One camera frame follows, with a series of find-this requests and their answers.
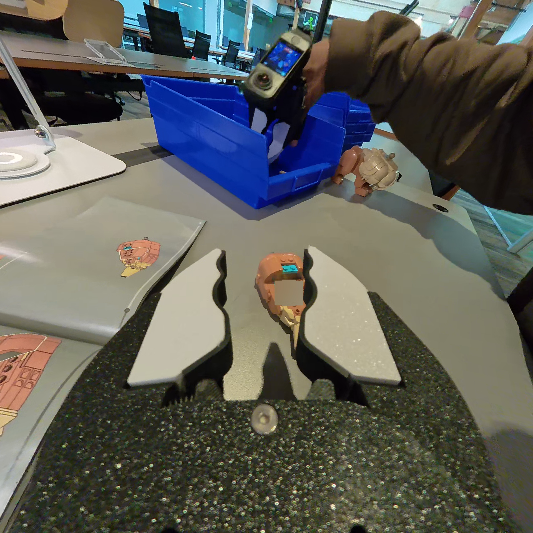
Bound person's right hand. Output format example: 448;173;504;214
301;39;331;110

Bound brown brick vehicle model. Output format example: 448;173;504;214
255;251;311;348

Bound grey desk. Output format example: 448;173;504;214
0;118;533;533

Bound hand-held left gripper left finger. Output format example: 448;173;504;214
126;248;233;388

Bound long wooden table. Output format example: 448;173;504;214
0;33;250;82

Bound beige brown brick figure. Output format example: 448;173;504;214
331;145;402;197

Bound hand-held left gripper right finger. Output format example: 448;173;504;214
295;246;402;384

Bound white stand base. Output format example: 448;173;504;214
0;127;127;207

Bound wooden chair back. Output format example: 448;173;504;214
62;0;125;43

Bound black pole stand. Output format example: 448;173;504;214
312;0;335;43

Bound clear acrylic stand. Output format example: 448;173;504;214
83;38;136;66

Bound person's right forearm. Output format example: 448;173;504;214
323;10;533;215

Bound blue plastic bin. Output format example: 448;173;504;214
141;74;347;209

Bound open instruction booklet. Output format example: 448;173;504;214
0;197;207;521

